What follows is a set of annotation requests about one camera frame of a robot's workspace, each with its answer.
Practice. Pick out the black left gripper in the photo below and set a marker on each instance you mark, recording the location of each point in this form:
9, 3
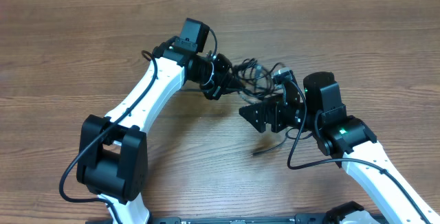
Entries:
225, 78

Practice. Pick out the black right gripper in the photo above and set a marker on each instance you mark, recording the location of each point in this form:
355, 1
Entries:
275, 108

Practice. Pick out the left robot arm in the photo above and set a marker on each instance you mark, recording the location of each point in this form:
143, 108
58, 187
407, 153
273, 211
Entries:
112, 161

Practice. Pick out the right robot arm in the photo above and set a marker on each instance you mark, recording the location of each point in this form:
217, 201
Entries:
344, 139

